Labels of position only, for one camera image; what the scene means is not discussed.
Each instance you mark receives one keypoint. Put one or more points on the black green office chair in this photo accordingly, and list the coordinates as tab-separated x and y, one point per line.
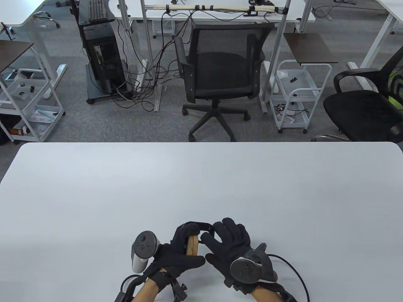
355	113

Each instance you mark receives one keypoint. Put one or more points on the black mesh office chair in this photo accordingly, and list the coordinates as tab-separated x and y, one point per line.
220	72

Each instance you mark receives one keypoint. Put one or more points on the white rolling cart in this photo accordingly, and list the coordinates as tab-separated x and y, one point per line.
19	94
296	83

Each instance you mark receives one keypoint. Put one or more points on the white desk with angled leg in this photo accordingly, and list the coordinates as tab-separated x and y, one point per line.
376	41

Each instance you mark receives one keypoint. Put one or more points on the chrome chair base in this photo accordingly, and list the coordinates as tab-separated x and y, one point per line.
330	136

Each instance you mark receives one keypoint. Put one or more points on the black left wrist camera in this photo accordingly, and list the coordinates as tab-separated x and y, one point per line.
180	291

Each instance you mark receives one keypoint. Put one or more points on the dark brown side tabletop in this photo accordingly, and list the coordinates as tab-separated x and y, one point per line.
12	53
310	48

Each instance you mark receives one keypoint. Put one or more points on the person's left forearm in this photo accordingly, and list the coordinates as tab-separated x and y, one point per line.
146	294

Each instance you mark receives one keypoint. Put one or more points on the black metal clamp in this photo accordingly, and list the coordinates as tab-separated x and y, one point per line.
207	226

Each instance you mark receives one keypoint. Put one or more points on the grey white controller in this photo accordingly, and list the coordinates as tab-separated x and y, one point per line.
248	270
143	248

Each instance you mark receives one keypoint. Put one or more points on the person's right hand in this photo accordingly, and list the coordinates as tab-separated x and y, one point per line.
229	248

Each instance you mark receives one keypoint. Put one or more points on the grey white right controller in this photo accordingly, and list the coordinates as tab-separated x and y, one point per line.
248	270

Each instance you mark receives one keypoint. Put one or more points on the grey white left controller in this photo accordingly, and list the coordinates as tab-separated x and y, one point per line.
143	248

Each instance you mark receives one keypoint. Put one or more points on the grey rolling computer stand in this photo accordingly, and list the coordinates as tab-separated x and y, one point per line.
94	94

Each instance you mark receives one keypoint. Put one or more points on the person's left hand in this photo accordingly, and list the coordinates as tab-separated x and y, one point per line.
176	258

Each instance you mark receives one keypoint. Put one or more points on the black computer tower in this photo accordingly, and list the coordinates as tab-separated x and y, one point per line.
104	63

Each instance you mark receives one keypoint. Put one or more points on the white desk with metal posts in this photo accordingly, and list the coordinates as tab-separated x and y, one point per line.
220	14

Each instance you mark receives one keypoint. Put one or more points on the black keyboard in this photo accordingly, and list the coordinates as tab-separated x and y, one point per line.
96	9

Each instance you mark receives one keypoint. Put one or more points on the person's right forearm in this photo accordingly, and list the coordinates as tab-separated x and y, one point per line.
266	295

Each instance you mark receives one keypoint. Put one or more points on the white curved desk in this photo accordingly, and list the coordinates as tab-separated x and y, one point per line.
19	11

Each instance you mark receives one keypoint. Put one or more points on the white power strip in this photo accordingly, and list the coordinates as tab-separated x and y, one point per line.
140	75

